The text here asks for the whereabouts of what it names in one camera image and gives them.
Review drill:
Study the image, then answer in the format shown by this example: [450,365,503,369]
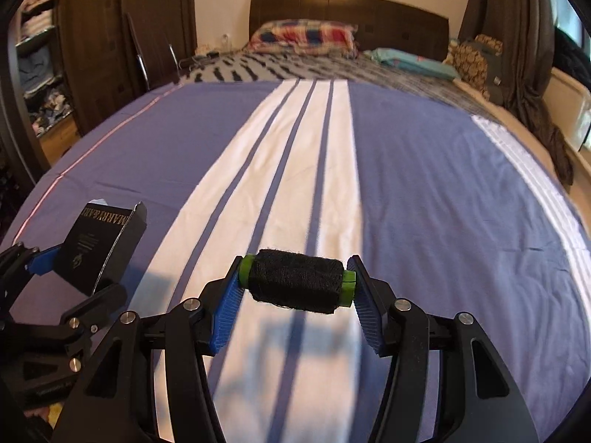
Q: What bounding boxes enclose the metal chair frame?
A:
[127,13,182,92]

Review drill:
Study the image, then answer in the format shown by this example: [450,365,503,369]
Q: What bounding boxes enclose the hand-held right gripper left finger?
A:
[51,265,247,443]

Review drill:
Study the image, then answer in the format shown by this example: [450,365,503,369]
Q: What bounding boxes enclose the purple white striped bedsheet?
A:
[0,78,591,443]

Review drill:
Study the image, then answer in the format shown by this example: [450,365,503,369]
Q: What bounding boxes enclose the dark wooden wardrobe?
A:
[0,0,199,176]

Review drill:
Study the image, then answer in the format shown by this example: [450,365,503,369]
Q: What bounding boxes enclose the white storage box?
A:
[542,67,591,154]

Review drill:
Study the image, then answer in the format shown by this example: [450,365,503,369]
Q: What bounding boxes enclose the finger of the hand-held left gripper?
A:
[9,283,129,348]
[0,242,64,292]

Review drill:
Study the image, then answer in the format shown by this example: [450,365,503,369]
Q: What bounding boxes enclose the brown patterned cushion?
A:
[445,34,507,103]

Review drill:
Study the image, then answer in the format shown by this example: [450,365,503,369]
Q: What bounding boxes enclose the folded clothes on shelves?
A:
[11,0,77,138]

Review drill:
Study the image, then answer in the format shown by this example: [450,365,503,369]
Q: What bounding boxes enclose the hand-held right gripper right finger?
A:
[346,255,541,443]

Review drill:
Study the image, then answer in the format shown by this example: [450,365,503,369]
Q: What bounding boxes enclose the dark clothing pile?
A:
[553,27,591,85]

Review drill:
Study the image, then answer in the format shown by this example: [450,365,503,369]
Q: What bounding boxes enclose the grey patterned blanket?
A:
[178,51,490,116]

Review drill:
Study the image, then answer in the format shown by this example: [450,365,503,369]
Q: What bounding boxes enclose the teal pillow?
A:
[365,47,461,79]

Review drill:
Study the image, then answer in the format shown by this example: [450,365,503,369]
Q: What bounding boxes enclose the plaid pillow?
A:
[247,19,361,58]

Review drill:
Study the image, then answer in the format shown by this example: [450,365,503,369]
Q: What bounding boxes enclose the dark wooden headboard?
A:
[249,0,451,56]

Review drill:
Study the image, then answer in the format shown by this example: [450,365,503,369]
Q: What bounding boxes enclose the brown curtain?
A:
[459,0,575,186]

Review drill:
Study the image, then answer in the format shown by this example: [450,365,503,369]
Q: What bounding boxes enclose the black cardboard box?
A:
[53,199,148,297]

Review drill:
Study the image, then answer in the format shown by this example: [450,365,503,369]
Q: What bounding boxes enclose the black thread spool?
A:
[238,249,358,317]

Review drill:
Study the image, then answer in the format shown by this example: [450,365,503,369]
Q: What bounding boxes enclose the yellow fluffy rug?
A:
[47,401,66,431]

